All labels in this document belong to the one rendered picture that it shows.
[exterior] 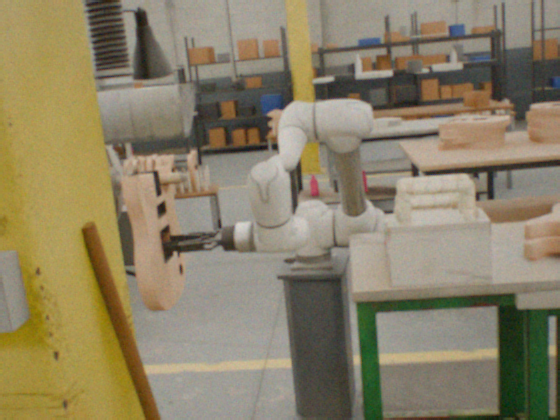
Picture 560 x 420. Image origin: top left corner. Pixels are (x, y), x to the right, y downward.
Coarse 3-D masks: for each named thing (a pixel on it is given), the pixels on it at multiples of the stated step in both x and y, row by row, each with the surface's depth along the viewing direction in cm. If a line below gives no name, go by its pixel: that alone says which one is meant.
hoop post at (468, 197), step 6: (474, 186) 163; (462, 192) 165; (468, 192) 163; (474, 192) 164; (462, 198) 165; (468, 198) 164; (474, 198) 164; (468, 204) 164; (474, 204) 164; (468, 210) 164; (468, 216) 165
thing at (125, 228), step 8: (120, 216) 214; (128, 216) 214; (120, 224) 215; (128, 224) 215; (120, 232) 216; (128, 232) 215; (120, 240) 216; (128, 240) 216; (128, 248) 217; (128, 256) 217; (128, 264) 218; (128, 272) 221
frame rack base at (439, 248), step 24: (432, 216) 174; (456, 216) 171; (480, 216) 169; (408, 240) 167; (432, 240) 166; (456, 240) 166; (480, 240) 165; (408, 264) 169; (432, 264) 168; (456, 264) 167; (480, 264) 166
